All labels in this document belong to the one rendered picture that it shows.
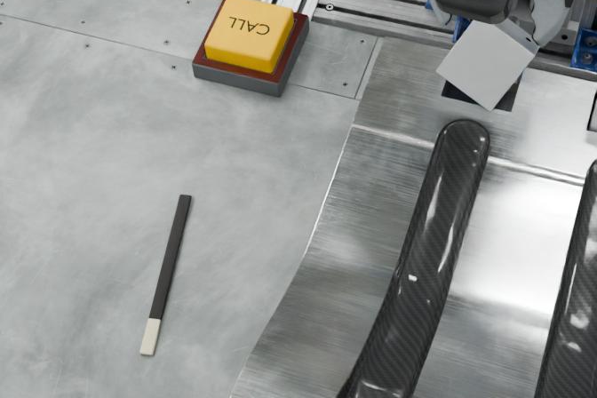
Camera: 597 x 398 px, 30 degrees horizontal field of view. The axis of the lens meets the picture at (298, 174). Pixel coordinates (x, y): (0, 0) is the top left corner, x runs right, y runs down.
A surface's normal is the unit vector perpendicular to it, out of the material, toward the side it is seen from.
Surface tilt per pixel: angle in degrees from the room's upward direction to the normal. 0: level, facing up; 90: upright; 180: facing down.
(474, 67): 55
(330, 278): 16
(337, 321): 27
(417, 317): 23
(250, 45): 0
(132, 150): 0
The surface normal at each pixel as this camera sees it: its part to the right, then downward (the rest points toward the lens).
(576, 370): 0.05, -0.82
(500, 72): -0.33, 0.34
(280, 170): -0.05, -0.55
